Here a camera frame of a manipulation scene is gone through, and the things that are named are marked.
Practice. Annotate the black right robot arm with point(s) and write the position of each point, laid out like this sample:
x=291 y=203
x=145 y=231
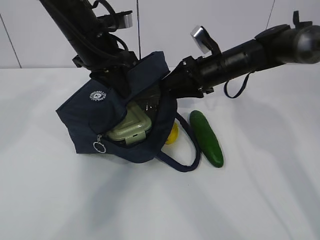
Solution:
x=274 y=47

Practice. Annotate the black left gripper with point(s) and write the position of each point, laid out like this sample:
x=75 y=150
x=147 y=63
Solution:
x=115 y=75

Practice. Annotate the yellow lemon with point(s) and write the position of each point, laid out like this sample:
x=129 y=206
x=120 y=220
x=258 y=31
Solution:
x=173 y=134

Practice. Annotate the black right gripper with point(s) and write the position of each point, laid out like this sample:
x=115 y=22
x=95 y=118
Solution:
x=186 y=81

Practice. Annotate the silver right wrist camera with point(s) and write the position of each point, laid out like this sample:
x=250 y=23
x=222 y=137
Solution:
x=204 y=41

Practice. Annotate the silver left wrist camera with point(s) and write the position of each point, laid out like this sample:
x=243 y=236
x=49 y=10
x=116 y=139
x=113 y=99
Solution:
x=120 y=20

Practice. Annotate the dark navy lunch bag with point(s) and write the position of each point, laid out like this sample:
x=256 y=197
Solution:
x=95 y=109

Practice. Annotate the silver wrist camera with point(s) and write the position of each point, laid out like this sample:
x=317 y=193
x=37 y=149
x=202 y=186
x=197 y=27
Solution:
x=204 y=41
x=120 y=20

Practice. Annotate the glass container green lid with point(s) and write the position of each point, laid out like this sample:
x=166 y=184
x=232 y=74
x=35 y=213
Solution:
x=133 y=128

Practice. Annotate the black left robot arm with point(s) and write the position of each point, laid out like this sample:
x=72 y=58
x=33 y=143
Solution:
x=89 y=28

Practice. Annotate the green cucumber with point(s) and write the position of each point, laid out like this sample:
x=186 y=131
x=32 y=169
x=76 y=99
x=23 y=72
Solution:
x=206 y=138

